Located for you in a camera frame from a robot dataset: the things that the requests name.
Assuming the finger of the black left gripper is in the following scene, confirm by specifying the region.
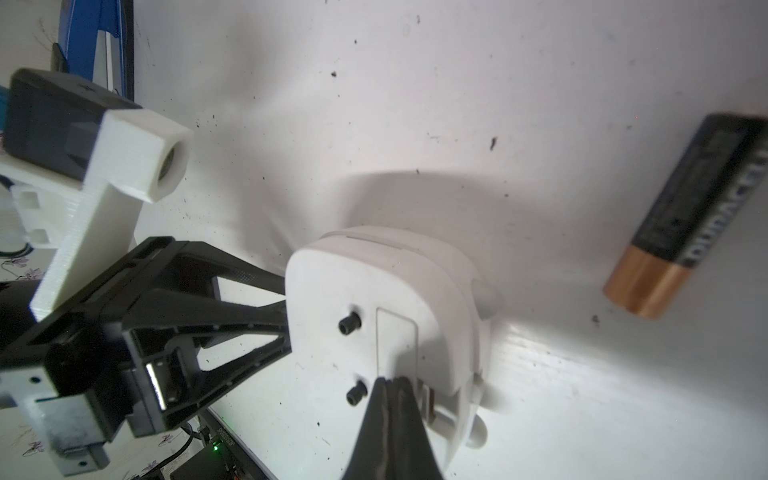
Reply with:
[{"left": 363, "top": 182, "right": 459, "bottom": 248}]
[
  {"left": 179, "top": 241, "right": 285, "bottom": 299},
  {"left": 122, "top": 289, "right": 291, "bottom": 420}
]

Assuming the black AA battery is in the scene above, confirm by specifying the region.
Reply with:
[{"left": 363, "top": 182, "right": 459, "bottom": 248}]
[{"left": 603, "top": 113, "right": 767, "bottom": 319}]

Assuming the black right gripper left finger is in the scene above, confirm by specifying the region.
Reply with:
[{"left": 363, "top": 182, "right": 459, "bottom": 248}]
[{"left": 342, "top": 377, "right": 394, "bottom": 480}]

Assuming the white square alarm clock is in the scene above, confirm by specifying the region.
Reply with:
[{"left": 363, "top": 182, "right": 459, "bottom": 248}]
[{"left": 285, "top": 226, "right": 501, "bottom": 468}]

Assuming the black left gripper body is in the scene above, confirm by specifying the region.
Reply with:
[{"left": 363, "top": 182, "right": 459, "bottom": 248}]
[{"left": 1, "top": 237, "right": 216, "bottom": 476}]

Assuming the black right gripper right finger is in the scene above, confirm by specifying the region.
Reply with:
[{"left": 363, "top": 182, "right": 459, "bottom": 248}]
[{"left": 386, "top": 377, "right": 443, "bottom": 480}]

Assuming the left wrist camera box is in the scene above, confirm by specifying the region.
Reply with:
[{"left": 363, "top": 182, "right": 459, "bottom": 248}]
[{"left": 1, "top": 68, "right": 193, "bottom": 322}]

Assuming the blue black stapler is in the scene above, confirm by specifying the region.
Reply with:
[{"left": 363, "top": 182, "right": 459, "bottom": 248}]
[{"left": 50, "top": 0, "right": 134, "bottom": 100}]

